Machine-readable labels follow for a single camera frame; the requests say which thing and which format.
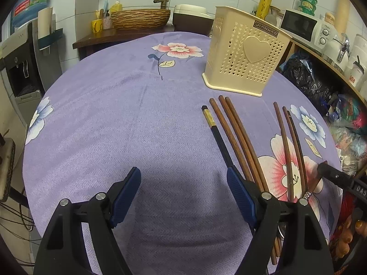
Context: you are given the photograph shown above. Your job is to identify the dark brown chopstick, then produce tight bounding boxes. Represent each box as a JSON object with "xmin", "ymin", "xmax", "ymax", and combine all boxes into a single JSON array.
[{"xmin": 288, "ymin": 115, "xmax": 309, "ymax": 193}]

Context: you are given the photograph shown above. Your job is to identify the beige perforated utensil holder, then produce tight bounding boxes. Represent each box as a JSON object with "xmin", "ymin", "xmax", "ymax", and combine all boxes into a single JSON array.
[{"xmin": 202, "ymin": 5, "xmax": 293, "ymax": 97}]

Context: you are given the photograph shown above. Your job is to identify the brown wooden chopstick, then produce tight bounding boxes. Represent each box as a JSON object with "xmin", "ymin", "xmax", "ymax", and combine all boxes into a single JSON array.
[
  {"xmin": 283, "ymin": 107, "xmax": 305, "ymax": 199},
  {"xmin": 274, "ymin": 102, "xmax": 294, "ymax": 201},
  {"xmin": 219, "ymin": 95, "xmax": 280, "ymax": 260},
  {"xmin": 209, "ymin": 98, "xmax": 277, "ymax": 265},
  {"xmin": 225, "ymin": 97, "xmax": 283, "ymax": 250}
]

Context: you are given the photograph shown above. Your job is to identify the woven seat chair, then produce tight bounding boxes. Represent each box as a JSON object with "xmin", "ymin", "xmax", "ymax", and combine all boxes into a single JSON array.
[{"xmin": 0, "ymin": 132, "xmax": 28, "ymax": 207}]

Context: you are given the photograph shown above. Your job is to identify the yellow canister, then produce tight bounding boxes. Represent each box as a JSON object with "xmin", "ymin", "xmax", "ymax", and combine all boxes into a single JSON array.
[{"xmin": 256, "ymin": 0, "xmax": 273, "ymax": 19}]

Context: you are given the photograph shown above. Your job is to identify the grey water dispenser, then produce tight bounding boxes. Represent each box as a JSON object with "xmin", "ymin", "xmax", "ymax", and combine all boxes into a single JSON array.
[{"xmin": 0, "ymin": 23, "xmax": 43, "ymax": 112}]

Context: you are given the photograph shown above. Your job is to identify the dark wooden counter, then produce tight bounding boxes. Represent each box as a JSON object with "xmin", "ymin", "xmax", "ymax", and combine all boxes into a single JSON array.
[{"xmin": 72, "ymin": 26, "xmax": 213, "ymax": 61}]

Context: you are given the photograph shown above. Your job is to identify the woven wicker basin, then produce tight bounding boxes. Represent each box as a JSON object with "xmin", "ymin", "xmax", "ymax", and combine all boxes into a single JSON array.
[{"xmin": 110, "ymin": 8, "xmax": 171, "ymax": 30}]

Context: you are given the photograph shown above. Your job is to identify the white cup with straw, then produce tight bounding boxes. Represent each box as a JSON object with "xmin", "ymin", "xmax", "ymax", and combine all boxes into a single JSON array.
[{"xmin": 348, "ymin": 61, "xmax": 365, "ymax": 89}]

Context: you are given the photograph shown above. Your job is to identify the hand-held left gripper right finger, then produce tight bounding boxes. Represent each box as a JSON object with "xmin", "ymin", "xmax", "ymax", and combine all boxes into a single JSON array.
[{"xmin": 226, "ymin": 168, "xmax": 334, "ymax": 275}]

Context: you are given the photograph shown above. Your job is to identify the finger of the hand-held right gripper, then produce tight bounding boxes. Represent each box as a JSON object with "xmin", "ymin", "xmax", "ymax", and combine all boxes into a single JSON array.
[{"xmin": 318, "ymin": 161, "xmax": 359, "ymax": 192}]

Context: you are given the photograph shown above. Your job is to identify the colourful plastic bags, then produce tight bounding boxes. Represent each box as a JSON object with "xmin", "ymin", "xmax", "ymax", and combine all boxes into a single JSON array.
[{"xmin": 327, "ymin": 93, "xmax": 367, "ymax": 178}]

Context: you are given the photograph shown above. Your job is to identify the white metal kettle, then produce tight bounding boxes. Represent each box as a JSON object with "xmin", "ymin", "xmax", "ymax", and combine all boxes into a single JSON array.
[{"xmin": 324, "ymin": 33, "xmax": 351, "ymax": 63}]

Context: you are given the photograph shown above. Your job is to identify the purple floral tablecloth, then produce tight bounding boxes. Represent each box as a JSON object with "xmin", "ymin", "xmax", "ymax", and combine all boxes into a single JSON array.
[{"xmin": 22, "ymin": 31, "xmax": 343, "ymax": 275}]

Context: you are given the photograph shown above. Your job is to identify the person's right hand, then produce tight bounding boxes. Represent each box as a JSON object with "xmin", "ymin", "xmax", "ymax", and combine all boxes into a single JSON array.
[{"xmin": 330, "ymin": 215, "xmax": 367, "ymax": 261}]

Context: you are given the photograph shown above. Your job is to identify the brown chopstick with metal cap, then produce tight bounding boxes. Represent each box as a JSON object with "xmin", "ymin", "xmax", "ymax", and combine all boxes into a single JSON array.
[{"xmin": 304, "ymin": 160, "xmax": 329, "ymax": 199}]

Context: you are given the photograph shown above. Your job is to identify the wooden shelf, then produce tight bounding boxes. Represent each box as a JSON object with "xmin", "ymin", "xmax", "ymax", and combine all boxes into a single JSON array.
[{"xmin": 287, "ymin": 38, "xmax": 367, "ymax": 109}]

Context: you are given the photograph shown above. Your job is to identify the black chopstick with gold band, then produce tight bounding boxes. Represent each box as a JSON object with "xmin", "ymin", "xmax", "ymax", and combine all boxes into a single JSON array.
[{"xmin": 201, "ymin": 105, "xmax": 234, "ymax": 172}]

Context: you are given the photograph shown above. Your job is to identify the white brown rice cooker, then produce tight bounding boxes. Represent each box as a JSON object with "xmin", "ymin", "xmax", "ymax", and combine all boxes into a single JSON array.
[{"xmin": 172, "ymin": 4, "xmax": 214, "ymax": 36}]

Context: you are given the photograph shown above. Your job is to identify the black cables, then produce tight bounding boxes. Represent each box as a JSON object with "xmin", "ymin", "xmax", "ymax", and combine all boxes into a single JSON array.
[{"xmin": 0, "ymin": 201, "xmax": 41, "ymax": 241}]

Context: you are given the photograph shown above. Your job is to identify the black plastic bag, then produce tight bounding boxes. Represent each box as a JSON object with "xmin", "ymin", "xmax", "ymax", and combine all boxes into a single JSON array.
[{"xmin": 279, "ymin": 53, "xmax": 339, "ymax": 112}]

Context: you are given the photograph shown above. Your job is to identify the stack of green bowls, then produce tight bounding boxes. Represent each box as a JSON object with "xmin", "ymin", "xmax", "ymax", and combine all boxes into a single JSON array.
[{"xmin": 298, "ymin": 0, "xmax": 318, "ymax": 15}]

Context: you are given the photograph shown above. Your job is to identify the tall beige roll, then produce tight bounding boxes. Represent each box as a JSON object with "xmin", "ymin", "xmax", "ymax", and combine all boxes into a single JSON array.
[{"xmin": 334, "ymin": 0, "xmax": 352, "ymax": 35}]

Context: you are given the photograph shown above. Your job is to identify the blue water jug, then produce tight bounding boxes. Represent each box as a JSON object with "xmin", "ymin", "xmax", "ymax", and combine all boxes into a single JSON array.
[{"xmin": 11, "ymin": 0, "xmax": 55, "ymax": 29}]

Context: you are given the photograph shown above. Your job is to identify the white appliance with knobs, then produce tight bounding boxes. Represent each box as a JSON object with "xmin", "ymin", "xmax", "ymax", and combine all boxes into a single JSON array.
[{"xmin": 314, "ymin": 20, "xmax": 336, "ymax": 49}]

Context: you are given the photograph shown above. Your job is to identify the white microwave oven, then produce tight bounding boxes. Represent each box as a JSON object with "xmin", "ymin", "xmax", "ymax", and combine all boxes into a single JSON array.
[{"xmin": 279, "ymin": 9, "xmax": 320, "ymax": 43}]

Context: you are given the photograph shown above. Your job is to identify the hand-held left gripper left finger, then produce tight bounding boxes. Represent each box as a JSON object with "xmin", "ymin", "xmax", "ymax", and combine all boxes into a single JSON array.
[{"xmin": 34, "ymin": 167, "xmax": 142, "ymax": 275}]

